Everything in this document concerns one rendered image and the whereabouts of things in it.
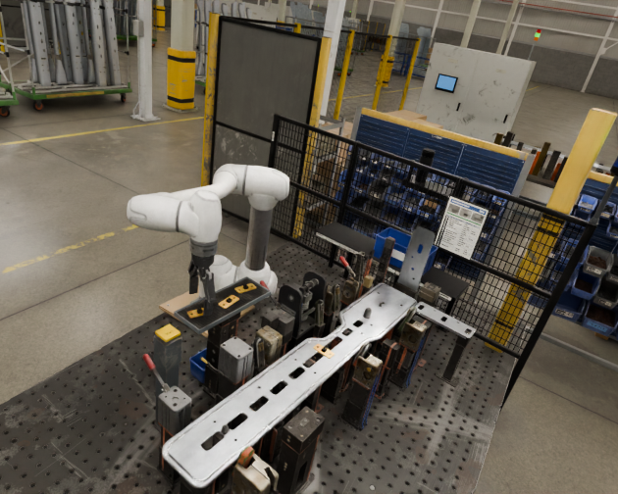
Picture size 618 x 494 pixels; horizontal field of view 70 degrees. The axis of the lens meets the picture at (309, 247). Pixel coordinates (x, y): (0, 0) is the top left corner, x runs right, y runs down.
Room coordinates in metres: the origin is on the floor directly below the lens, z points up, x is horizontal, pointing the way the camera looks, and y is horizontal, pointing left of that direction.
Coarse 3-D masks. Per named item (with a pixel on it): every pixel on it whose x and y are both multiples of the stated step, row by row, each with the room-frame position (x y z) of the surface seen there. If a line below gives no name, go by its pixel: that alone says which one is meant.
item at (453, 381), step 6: (456, 342) 1.68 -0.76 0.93; (462, 342) 1.67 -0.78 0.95; (468, 342) 1.68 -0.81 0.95; (456, 348) 1.68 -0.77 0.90; (462, 348) 1.67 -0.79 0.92; (456, 354) 1.67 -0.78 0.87; (462, 354) 1.69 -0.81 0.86; (450, 360) 1.68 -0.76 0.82; (456, 360) 1.67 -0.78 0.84; (450, 366) 1.68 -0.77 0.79; (456, 366) 1.66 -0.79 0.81; (438, 372) 1.72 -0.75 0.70; (444, 372) 1.68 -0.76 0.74; (450, 372) 1.67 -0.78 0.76; (444, 378) 1.67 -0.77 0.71; (450, 378) 1.66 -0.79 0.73; (456, 378) 1.70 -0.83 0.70; (450, 384) 1.65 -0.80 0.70; (456, 384) 1.65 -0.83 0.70
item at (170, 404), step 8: (168, 392) 0.98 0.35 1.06; (176, 392) 0.99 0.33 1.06; (160, 400) 0.95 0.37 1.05; (168, 400) 0.95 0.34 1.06; (176, 400) 0.96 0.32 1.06; (184, 400) 0.96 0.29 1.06; (160, 408) 0.95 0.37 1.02; (168, 408) 0.93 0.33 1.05; (176, 408) 0.93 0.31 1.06; (184, 408) 0.95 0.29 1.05; (160, 416) 0.95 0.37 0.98; (168, 416) 0.93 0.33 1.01; (176, 416) 0.92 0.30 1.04; (184, 416) 0.95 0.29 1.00; (160, 424) 0.95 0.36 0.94; (168, 424) 0.93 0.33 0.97; (176, 424) 0.92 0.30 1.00; (184, 424) 0.95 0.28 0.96; (168, 432) 0.93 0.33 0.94; (176, 432) 0.92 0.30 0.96; (160, 448) 0.96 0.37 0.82; (160, 456) 0.96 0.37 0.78; (160, 464) 0.96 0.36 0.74; (168, 464) 0.93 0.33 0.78; (168, 472) 0.93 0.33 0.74; (176, 472) 0.93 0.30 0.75; (168, 480) 0.93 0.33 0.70; (176, 480) 0.92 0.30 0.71
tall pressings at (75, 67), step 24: (24, 0) 7.68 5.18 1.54; (48, 0) 7.85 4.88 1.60; (72, 0) 8.16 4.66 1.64; (96, 0) 8.63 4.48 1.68; (72, 24) 8.07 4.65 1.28; (96, 24) 8.26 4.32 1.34; (48, 48) 7.90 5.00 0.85; (72, 48) 8.04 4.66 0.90; (96, 48) 8.21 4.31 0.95; (48, 72) 7.56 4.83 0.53; (72, 72) 8.03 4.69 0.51; (96, 72) 8.19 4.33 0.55
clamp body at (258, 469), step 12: (252, 456) 0.82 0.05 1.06; (240, 468) 0.77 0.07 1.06; (252, 468) 0.78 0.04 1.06; (264, 468) 0.79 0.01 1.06; (240, 480) 0.76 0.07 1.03; (252, 480) 0.75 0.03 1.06; (264, 480) 0.75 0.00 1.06; (276, 480) 0.77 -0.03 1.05; (240, 492) 0.76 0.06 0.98; (252, 492) 0.73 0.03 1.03; (264, 492) 0.73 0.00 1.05
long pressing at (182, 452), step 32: (384, 288) 1.93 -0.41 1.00; (352, 320) 1.61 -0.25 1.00; (384, 320) 1.66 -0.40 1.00; (288, 352) 1.33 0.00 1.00; (352, 352) 1.40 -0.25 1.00; (256, 384) 1.14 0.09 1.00; (288, 384) 1.16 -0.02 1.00; (320, 384) 1.20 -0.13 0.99; (224, 416) 0.98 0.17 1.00; (256, 416) 1.01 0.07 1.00; (192, 448) 0.85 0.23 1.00; (224, 448) 0.87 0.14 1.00; (192, 480) 0.75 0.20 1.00
